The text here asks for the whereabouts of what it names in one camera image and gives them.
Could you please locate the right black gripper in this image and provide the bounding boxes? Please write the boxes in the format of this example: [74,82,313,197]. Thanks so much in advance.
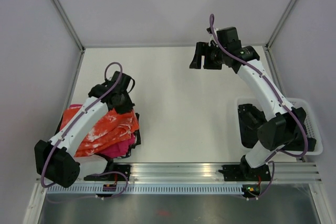
[190,41,227,70]

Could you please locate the orange white-speckled trousers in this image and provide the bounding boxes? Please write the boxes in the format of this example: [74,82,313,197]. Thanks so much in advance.
[61,104,140,158]

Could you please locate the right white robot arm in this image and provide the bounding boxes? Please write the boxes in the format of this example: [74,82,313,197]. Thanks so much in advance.
[189,26,309,180]

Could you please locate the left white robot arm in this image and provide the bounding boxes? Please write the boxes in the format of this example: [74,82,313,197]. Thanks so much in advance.
[34,71,140,188]

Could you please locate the folded black patterned trousers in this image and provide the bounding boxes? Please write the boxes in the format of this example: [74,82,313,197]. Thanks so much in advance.
[56,112,142,159]

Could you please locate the folded magenta trousers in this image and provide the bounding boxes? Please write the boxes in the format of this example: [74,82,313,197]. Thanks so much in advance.
[100,133,136,158]

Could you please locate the black clothes in basket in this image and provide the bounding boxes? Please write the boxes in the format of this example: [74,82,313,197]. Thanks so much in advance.
[237,103,304,153]

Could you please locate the white plastic basket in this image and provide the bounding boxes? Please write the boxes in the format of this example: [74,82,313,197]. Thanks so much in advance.
[234,97,323,156]

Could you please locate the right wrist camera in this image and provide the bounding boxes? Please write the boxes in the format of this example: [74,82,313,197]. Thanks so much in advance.
[206,27,218,47]

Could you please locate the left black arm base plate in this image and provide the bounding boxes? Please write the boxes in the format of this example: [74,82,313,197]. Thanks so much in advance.
[84,163,131,182]

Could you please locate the aluminium mounting rail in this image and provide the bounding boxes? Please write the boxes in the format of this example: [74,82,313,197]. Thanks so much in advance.
[119,162,322,184]

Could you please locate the white slotted cable duct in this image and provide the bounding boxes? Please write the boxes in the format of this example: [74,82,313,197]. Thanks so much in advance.
[48,183,243,195]

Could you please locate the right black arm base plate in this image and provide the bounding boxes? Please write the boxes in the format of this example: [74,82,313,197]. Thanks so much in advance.
[218,164,271,182]

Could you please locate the right aluminium frame post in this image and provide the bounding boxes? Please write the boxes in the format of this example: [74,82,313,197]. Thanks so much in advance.
[265,0,299,51]

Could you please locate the aluminium frame post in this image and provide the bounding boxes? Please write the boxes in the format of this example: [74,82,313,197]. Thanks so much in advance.
[50,0,85,53]
[265,0,299,51]

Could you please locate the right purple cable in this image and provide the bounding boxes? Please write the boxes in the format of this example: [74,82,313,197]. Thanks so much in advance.
[209,13,310,183]

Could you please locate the left aluminium frame post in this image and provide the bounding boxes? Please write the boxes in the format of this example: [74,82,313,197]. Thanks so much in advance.
[50,0,85,53]

